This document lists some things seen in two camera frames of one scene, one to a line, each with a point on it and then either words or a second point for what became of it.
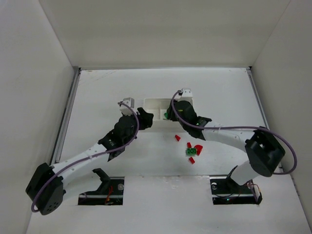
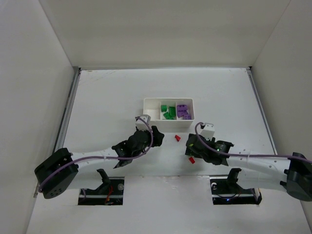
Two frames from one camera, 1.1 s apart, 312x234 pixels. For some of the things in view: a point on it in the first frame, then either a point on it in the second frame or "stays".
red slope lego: (177, 137) stays
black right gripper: (171, 113) to (195, 147)
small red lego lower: (191, 160) stays
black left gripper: (142, 118) to (151, 137)
